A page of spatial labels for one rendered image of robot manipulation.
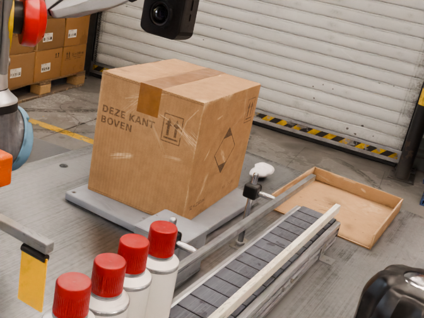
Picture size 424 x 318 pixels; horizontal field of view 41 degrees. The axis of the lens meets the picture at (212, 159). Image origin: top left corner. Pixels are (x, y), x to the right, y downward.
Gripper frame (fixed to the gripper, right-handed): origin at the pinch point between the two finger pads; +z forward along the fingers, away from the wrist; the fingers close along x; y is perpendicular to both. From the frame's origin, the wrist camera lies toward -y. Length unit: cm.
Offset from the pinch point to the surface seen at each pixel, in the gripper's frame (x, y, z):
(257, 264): 0, -67, -26
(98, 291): 0.3, -27.8, 6.8
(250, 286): 4, -57, -16
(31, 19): 0.5, 1.5, 3.2
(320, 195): -6, -99, -70
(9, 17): 0.5, 2.6, 4.7
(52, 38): -295, -227, -224
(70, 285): 0.4, -23.1, 9.2
